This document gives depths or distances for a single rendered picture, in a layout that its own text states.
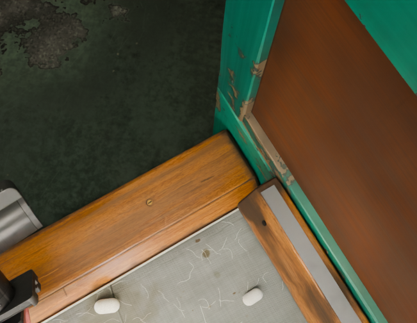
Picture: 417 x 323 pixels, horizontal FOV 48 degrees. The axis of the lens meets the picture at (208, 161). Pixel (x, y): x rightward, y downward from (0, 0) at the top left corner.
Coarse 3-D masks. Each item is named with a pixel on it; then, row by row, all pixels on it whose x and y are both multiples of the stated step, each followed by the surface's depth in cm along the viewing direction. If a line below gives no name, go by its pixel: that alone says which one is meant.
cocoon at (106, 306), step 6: (102, 300) 68; (108, 300) 68; (114, 300) 68; (96, 306) 68; (102, 306) 67; (108, 306) 67; (114, 306) 68; (102, 312) 68; (108, 312) 68; (114, 312) 68
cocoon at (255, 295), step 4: (256, 288) 69; (248, 292) 69; (252, 292) 69; (256, 292) 69; (260, 292) 69; (244, 296) 69; (248, 296) 69; (252, 296) 68; (256, 296) 69; (260, 296) 69; (244, 300) 69; (248, 300) 68; (252, 300) 68; (256, 300) 69; (248, 304) 69
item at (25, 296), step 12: (0, 276) 55; (24, 276) 59; (36, 276) 60; (0, 288) 54; (12, 288) 56; (24, 288) 57; (0, 300) 54; (12, 300) 55; (24, 300) 54; (36, 300) 55; (0, 312) 54; (12, 312) 54
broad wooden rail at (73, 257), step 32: (192, 160) 73; (224, 160) 73; (128, 192) 72; (160, 192) 72; (192, 192) 72; (224, 192) 72; (64, 224) 70; (96, 224) 70; (128, 224) 70; (160, 224) 70; (192, 224) 72; (0, 256) 69; (32, 256) 69; (64, 256) 69; (96, 256) 69; (128, 256) 70; (64, 288) 68; (96, 288) 70; (32, 320) 68
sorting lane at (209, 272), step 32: (224, 224) 73; (160, 256) 72; (192, 256) 72; (224, 256) 72; (256, 256) 72; (128, 288) 70; (160, 288) 70; (192, 288) 70; (224, 288) 70; (64, 320) 69; (96, 320) 69; (128, 320) 69; (160, 320) 69; (192, 320) 69; (224, 320) 69; (256, 320) 69; (288, 320) 69
